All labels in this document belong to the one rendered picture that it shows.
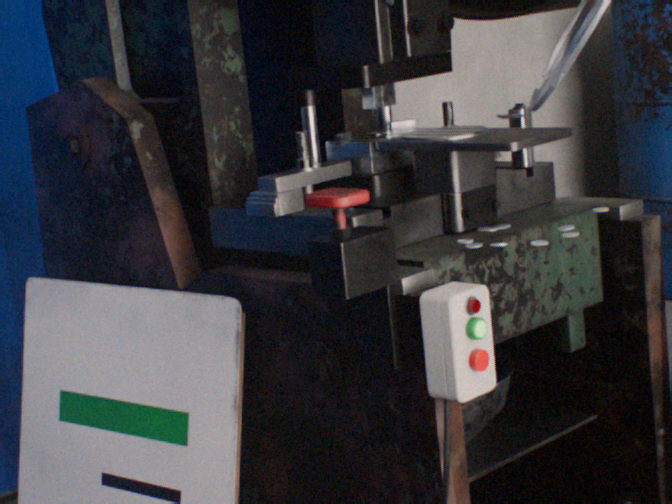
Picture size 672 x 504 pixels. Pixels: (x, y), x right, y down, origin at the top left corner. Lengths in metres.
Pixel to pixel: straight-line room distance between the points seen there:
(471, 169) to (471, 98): 2.11
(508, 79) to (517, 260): 2.28
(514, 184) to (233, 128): 0.43
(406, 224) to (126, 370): 0.52
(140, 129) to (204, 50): 0.15
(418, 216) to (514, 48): 2.34
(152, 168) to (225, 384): 0.35
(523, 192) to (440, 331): 0.46
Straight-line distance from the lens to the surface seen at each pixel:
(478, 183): 1.91
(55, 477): 2.25
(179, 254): 2.03
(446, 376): 1.65
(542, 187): 2.08
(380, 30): 1.90
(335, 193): 1.62
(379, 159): 1.95
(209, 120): 2.02
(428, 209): 1.88
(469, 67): 4.00
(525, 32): 4.21
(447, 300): 1.62
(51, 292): 2.23
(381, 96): 1.99
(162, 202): 2.03
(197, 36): 2.01
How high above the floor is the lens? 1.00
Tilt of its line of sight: 11 degrees down
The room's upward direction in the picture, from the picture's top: 6 degrees counter-clockwise
